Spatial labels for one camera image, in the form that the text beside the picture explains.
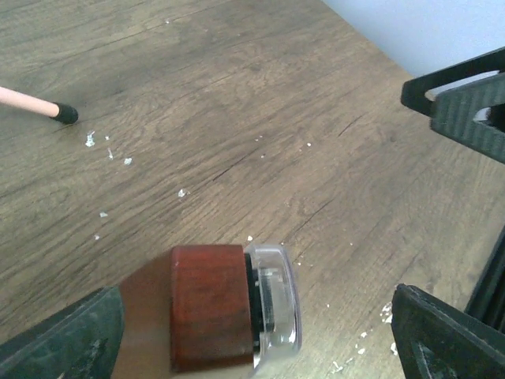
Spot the pink tripod music stand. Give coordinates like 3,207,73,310
1,87,79,125

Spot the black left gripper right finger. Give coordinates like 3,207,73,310
391,283,504,378

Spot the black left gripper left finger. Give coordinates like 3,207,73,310
1,287,124,378

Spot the red-brown wooden metronome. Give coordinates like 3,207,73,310
112,245,254,379

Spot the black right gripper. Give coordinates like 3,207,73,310
465,230,504,328

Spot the clear plastic metronome cover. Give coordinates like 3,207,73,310
244,244,302,378

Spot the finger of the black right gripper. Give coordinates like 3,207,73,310
430,73,504,163
400,47,504,116

